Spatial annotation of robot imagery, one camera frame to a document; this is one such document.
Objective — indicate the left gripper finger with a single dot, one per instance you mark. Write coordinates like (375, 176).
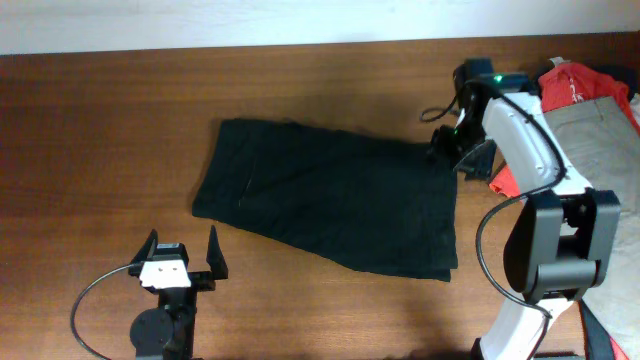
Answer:
(214, 256)
(147, 249)

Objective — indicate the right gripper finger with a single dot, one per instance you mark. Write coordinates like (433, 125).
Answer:
(477, 164)
(443, 144)

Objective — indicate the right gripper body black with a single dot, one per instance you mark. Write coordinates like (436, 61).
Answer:
(469, 133)

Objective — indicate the black shorts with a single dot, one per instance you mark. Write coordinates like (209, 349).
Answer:
(369, 204)

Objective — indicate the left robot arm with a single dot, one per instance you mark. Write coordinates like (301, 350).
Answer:
(166, 332)

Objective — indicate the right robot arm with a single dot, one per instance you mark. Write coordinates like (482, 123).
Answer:
(561, 243)

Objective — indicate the red shirt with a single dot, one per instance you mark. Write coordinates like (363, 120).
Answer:
(533, 154)

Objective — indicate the grey khaki shorts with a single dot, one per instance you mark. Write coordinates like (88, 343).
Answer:
(604, 147)

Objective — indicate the white garment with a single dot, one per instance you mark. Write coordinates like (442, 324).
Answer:
(635, 108)

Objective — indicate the dark garment bottom right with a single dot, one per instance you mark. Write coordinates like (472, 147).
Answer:
(597, 339)

